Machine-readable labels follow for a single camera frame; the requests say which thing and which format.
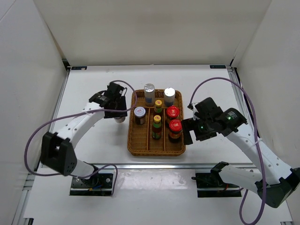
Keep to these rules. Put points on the brown wicker divided tray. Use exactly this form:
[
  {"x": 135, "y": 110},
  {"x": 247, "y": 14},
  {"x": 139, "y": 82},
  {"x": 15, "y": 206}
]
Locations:
[{"x": 139, "y": 139}]

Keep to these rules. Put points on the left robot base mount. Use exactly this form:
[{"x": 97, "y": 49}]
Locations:
[{"x": 102, "y": 184}]

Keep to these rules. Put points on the yellow-cap sauce bottle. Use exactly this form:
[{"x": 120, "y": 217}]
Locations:
[
  {"x": 158, "y": 107},
  {"x": 156, "y": 127}
]

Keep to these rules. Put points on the grey-lid spice jar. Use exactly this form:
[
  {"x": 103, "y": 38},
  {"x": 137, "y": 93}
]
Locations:
[
  {"x": 140, "y": 115},
  {"x": 120, "y": 119}
]

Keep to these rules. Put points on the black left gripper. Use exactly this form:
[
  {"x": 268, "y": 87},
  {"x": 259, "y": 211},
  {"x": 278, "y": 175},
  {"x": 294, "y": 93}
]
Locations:
[{"x": 117, "y": 114}]

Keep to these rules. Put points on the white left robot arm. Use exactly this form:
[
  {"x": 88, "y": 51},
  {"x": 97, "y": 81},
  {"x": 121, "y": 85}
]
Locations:
[{"x": 58, "y": 148}]

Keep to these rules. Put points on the red-lid sauce jar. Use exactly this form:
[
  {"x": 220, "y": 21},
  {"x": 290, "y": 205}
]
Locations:
[
  {"x": 172, "y": 113},
  {"x": 175, "y": 131}
]

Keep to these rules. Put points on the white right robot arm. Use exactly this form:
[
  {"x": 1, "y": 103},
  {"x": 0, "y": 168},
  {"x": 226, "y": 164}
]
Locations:
[{"x": 275, "y": 181}]

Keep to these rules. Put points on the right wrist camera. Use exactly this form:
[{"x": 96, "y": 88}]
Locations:
[{"x": 207, "y": 109}]

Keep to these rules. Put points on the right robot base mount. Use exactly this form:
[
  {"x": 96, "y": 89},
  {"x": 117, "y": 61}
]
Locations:
[{"x": 208, "y": 188}]

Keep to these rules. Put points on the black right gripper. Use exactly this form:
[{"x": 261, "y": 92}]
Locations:
[{"x": 189, "y": 124}]

